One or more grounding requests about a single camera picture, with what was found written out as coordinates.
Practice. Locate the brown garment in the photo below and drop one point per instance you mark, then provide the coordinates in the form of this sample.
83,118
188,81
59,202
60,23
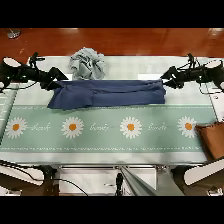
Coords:
210,140

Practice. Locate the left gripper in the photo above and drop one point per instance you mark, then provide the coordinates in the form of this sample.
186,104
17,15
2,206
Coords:
47,78

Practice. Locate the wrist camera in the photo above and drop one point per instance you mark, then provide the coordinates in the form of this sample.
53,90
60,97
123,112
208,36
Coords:
192,60
34,60

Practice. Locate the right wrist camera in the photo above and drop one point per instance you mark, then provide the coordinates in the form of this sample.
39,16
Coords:
192,60

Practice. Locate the light grey garment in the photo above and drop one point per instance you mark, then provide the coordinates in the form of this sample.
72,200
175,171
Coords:
87,63

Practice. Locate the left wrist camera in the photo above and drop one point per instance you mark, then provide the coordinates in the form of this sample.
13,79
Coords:
34,60

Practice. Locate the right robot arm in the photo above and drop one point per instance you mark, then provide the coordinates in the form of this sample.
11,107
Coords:
210,71

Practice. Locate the navy blue T-shirt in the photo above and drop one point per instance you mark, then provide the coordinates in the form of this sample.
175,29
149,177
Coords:
106,93

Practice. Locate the silver frame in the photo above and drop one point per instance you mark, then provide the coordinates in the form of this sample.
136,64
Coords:
140,183

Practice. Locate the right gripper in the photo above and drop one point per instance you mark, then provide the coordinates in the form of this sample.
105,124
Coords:
177,78

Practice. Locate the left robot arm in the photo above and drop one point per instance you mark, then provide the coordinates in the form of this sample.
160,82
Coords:
20,73

